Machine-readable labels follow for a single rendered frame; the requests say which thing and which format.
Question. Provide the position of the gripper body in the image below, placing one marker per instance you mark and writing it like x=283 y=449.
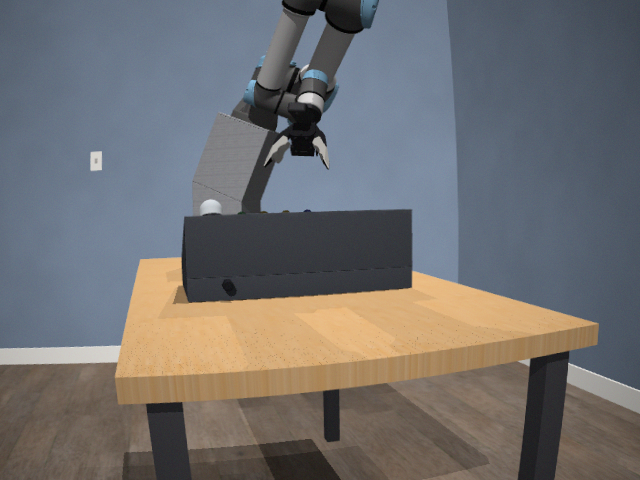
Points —
x=301 y=132

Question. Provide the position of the dark grey control console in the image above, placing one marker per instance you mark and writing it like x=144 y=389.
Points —
x=270 y=255

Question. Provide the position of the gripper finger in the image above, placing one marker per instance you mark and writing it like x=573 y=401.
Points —
x=319 y=143
x=279 y=147

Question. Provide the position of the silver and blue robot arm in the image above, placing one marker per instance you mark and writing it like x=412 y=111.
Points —
x=264 y=91

